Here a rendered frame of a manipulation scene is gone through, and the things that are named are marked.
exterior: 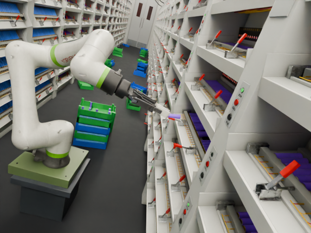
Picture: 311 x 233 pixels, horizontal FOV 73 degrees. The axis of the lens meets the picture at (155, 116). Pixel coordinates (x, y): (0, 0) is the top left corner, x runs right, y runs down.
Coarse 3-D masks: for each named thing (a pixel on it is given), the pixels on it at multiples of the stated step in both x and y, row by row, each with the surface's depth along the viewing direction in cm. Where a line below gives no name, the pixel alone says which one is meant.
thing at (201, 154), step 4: (184, 112) 121; (188, 116) 116; (188, 120) 112; (188, 124) 108; (192, 124) 107; (192, 128) 103; (192, 132) 99; (188, 136) 99; (192, 136) 98; (196, 136) 96; (196, 140) 93; (192, 144) 92; (196, 144) 90; (200, 144) 90; (200, 148) 87; (200, 152) 84; (200, 156) 82; (196, 160) 82; (200, 164) 79
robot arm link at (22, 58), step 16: (16, 48) 97; (32, 48) 102; (16, 64) 97; (32, 64) 102; (16, 80) 98; (32, 80) 103; (16, 96) 99; (32, 96) 103; (16, 112) 99; (32, 112) 102; (16, 128) 99; (32, 128) 101; (16, 144) 99; (32, 144) 102
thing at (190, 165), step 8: (176, 112) 126; (192, 112) 126; (176, 128) 112; (184, 128) 108; (184, 136) 101; (184, 144) 94; (184, 152) 88; (184, 160) 86; (192, 160) 83; (192, 168) 79; (192, 176) 74
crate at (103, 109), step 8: (80, 104) 188; (88, 104) 201; (96, 104) 202; (104, 104) 203; (112, 104) 203; (80, 112) 182; (88, 112) 183; (96, 112) 184; (104, 112) 199; (112, 112) 187
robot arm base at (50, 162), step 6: (30, 150) 119; (36, 150) 118; (42, 150) 119; (36, 156) 118; (42, 156) 118; (48, 156) 116; (66, 156) 121; (42, 162) 118; (48, 162) 116; (54, 162) 117; (60, 162) 119; (66, 162) 121; (54, 168) 117
